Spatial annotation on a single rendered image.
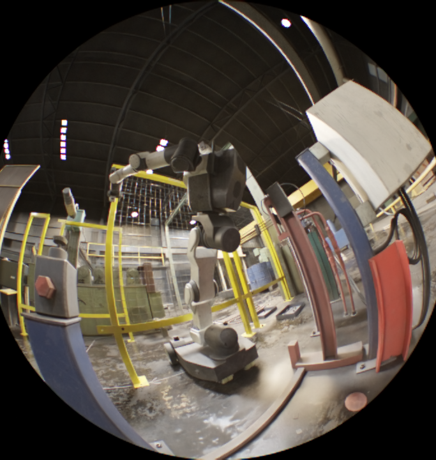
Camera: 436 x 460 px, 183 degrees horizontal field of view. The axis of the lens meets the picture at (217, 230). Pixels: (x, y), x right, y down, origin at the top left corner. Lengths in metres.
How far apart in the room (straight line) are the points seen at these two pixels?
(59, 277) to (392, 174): 0.77
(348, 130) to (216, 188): 0.58
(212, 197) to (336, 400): 1.01
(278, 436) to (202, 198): 1.01
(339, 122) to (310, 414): 0.91
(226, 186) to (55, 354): 0.75
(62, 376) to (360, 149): 0.79
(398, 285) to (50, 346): 0.84
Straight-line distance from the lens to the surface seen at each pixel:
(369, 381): 0.72
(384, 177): 0.43
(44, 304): 0.38
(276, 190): 0.67
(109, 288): 0.98
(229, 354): 0.82
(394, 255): 0.56
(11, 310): 3.33
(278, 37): 3.64
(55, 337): 0.33
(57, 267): 0.37
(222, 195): 0.61
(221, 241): 0.54
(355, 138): 0.47
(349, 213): 0.55
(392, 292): 0.59
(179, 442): 0.70
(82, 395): 0.37
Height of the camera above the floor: 0.58
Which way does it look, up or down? 24 degrees up
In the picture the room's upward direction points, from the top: 17 degrees counter-clockwise
